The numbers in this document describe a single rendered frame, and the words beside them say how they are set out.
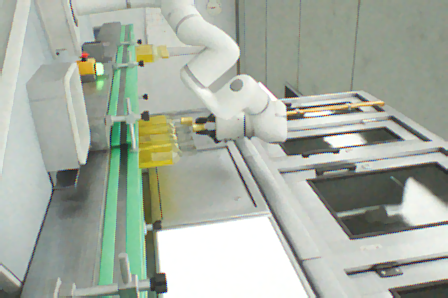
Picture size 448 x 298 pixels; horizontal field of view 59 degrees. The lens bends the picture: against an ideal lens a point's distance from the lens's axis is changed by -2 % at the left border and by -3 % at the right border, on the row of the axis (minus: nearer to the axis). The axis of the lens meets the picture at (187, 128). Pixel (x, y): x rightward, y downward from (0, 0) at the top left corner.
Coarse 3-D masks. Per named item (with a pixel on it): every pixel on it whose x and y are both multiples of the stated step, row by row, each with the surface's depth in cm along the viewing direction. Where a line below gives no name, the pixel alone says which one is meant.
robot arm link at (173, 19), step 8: (160, 0) 109; (168, 0) 105; (176, 0) 105; (184, 0) 105; (192, 0) 108; (160, 8) 111; (168, 8) 107; (176, 8) 107; (184, 8) 107; (192, 8) 108; (168, 16) 109; (176, 16) 106; (184, 16) 105; (176, 24) 106
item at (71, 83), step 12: (72, 72) 94; (72, 84) 104; (72, 96) 105; (72, 108) 90; (84, 108) 107; (72, 120) 91; (84, 120) 108; (72, 132) 93; (84, 132) 109; (84, 144) 105; (84, 156) 99
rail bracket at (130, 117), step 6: (126, 102) 111; (126, 114) 113; (132, 114) 112; (138, 114) 113; (144, 114) 113; (108, 120) 112; (114, 120) 113; (120, 120) 113; (126, 120) 113; (132, 120) 113; (144, 120) 114; (132, 126) 114; (132, 132) 115; (132, 138) 116; (132, 144) 117; (132, 150) 117; (138, 150) 117
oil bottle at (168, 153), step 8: (152, 144) 125; (160, 144) 125; (168, 144) 125; (176, 144) 125; (144, 152) 121; (152, 152) 121; (160, 152) 121; (168, 152) 122; (176, 152) 122; (144, 160) 122; (152, 160) 122; (160, 160) 122; (168, 160) 123; (176, 160) 123
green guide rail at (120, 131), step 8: (136, 112) 142; (136, 120) 135; (112, 128) 130; (120, 128) 130; (128, 128) 129; (136, 128) 128; (112, 136) 124; (120, 136) 124; (128, 136) 123; (136, 136) 123; (112, 144) 120
